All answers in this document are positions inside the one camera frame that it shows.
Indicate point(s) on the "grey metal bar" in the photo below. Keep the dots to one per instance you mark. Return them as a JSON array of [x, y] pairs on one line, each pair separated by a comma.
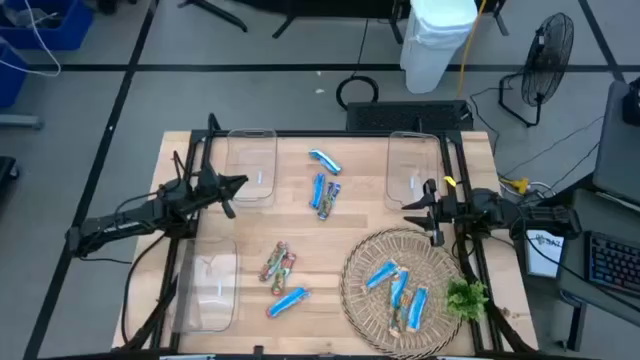
[[20, 121]]

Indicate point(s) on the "black stand leg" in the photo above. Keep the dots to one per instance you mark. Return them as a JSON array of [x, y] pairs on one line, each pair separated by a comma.
[[220, 15]]

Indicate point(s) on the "round wicker placemat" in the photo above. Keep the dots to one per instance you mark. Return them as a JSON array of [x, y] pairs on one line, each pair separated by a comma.
[[370, 310]]

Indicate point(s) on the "white trash bin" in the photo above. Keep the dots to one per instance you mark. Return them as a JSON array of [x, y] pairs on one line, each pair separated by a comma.
[[435, 45]]

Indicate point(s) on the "small green potted plant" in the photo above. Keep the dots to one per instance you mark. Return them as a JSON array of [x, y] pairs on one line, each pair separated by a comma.
[[466, 299]]

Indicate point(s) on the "black mesh box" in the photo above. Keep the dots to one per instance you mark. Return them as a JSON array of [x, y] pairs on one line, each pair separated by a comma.
[[400, 116]]

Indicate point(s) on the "clear plastic container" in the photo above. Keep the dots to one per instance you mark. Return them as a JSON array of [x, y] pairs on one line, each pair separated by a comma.
[[412, 155], [205, 300], [250, 150]]

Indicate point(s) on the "red-ended green granola bar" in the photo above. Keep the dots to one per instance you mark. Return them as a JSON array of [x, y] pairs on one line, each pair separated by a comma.
[[273, 261], [283, 274]]

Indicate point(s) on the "white labelled box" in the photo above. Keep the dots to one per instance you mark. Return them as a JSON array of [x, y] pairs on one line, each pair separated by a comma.
[[542, 260]]

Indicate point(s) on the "blue snack packet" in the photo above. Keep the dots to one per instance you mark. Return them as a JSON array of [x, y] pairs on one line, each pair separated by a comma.
[[396, 325]]

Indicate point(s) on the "yellow power plug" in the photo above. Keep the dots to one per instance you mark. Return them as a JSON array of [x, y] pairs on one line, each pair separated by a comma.
[[521, 185]]

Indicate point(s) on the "large blue storage bin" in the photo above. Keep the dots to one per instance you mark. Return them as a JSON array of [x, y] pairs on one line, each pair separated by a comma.
[[70, 30]]

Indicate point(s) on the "black desk object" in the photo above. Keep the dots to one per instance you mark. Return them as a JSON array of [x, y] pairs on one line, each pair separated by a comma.
[[632, 105]]

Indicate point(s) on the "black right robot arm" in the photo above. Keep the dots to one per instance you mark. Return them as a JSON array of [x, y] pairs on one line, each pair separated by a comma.
[[550, 220]]

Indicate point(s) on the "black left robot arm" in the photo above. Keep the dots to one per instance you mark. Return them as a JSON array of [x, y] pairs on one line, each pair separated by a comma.
[[120, 222]]

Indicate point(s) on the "grey desk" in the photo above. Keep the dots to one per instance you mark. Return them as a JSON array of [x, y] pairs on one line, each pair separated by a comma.
[[607, 220]]

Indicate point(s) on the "black floor object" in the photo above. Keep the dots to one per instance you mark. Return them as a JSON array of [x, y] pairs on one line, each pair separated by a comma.
[[7, 169]]

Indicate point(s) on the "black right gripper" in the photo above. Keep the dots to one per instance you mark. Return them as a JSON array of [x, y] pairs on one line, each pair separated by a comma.
[[444, 209]]

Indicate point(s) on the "grey flat panel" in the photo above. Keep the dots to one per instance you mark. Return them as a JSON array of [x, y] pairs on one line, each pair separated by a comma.
[[620, 150]]

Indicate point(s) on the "black backlit keyboard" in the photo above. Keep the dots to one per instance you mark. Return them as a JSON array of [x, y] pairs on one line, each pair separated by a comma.
[[615, 262]]

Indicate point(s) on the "black metal table frame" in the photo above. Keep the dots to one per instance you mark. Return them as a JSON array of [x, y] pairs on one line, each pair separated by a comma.
[[325, 133]]

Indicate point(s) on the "blue granola bar red ends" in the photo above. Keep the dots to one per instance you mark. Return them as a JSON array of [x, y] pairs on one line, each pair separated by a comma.
[[288, 302]]

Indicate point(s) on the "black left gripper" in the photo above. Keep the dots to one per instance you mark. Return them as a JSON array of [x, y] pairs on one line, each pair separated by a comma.
[[210, 186]]

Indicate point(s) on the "yellow tag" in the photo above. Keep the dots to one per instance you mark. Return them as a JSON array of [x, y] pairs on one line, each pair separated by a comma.
[[450, 181]]

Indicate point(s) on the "black floor fan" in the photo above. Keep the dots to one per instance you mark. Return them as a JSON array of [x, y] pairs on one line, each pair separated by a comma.
[[547, 55]]

